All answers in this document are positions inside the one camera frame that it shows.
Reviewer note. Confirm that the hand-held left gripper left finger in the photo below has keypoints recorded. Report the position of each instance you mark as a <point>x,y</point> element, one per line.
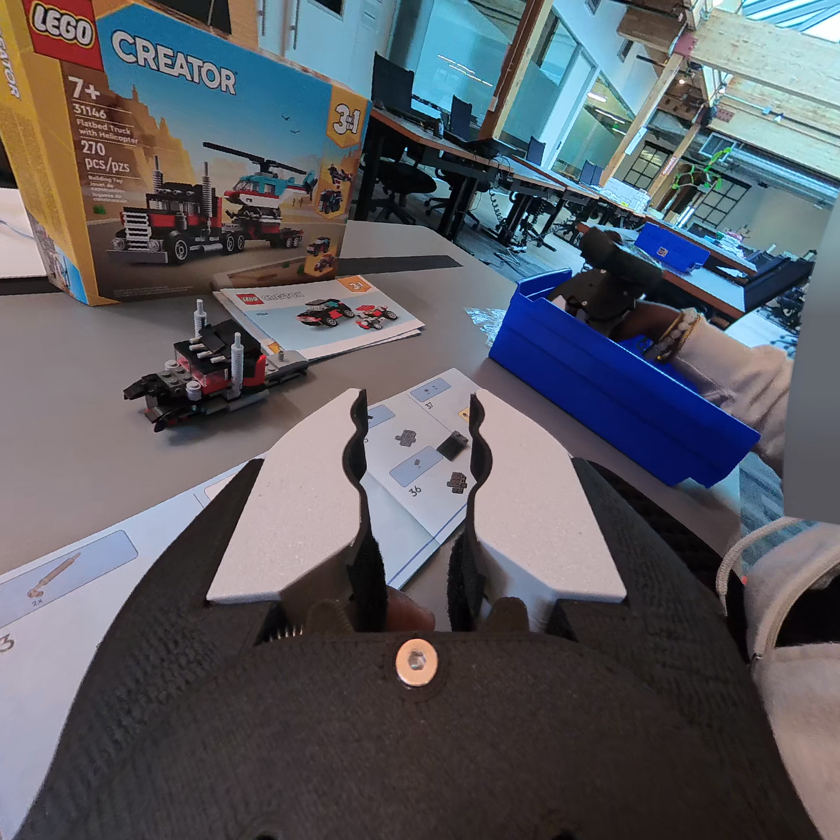
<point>295,525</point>

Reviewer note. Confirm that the clear plastic scrap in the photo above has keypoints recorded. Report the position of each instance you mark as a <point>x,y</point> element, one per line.
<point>485,325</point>

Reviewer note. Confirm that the closed lego instruction booklet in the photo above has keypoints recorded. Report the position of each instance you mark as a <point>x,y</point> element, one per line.
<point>315,315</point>

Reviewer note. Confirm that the person's left hand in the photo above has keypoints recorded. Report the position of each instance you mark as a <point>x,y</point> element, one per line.
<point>407,613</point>

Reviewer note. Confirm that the lego set cardboard box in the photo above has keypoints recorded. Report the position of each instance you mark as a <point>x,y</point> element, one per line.
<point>197,131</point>

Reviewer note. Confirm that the open lego instruction booklet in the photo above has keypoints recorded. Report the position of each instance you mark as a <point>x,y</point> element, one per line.
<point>413,525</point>

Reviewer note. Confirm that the white stand base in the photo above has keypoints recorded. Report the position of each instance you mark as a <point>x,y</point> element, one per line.
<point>19,236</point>

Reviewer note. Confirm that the black lego plate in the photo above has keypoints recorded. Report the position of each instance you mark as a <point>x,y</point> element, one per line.
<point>453,446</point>

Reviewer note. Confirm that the black computer monitor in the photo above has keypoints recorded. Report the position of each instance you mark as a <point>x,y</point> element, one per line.
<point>392,85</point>
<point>463,118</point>

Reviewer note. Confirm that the wooden column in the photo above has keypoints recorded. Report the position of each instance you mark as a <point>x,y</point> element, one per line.
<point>518,72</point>

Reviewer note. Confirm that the long wooden office desk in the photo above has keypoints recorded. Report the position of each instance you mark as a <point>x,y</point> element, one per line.
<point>472,154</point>

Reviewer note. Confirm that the lego truck model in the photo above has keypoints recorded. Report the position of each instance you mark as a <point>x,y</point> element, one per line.
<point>210,367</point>

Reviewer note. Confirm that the black office chair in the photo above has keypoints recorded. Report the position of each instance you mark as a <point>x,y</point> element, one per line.
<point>403,184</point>

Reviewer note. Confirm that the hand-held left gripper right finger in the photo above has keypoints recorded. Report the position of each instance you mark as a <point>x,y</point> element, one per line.
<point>544,525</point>

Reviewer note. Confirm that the green potted plant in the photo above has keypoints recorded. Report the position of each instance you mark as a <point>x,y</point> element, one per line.
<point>705,174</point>

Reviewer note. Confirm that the blue box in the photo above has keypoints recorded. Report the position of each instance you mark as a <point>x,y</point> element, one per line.
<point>669,246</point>

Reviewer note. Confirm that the person's right hand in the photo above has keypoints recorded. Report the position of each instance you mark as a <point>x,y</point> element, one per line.
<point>636,325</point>

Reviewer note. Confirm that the black quilted case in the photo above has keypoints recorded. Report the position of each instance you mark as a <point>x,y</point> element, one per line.
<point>669,525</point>

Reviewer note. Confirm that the blue plastic bin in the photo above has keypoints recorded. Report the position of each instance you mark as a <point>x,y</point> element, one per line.
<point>590,380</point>

